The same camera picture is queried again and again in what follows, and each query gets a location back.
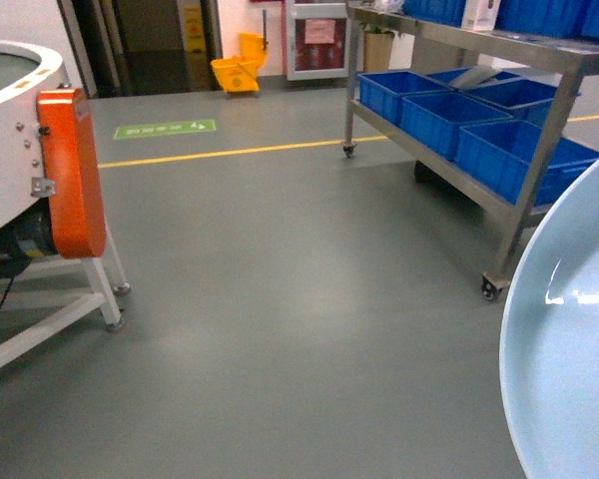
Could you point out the blue bin on cart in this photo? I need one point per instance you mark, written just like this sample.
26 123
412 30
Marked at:
383 92
435 120
523 99
499 155

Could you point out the round white conveyor table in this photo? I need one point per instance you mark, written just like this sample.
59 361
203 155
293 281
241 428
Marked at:
25 71

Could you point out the orange motor guard cover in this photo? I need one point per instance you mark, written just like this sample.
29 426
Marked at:
78 222

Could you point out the stainless steel shelf cart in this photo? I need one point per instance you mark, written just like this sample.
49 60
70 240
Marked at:
573 59

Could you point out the black conveyor motor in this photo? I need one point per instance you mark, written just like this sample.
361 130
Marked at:
27 238

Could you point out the light blue oval tray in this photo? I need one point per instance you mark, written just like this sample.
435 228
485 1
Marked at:
549 340

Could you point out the yellow mop bucket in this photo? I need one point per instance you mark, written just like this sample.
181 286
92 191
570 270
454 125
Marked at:
240 74

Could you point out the green floor sign sticker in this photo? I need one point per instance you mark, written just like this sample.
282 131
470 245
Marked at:
143 131

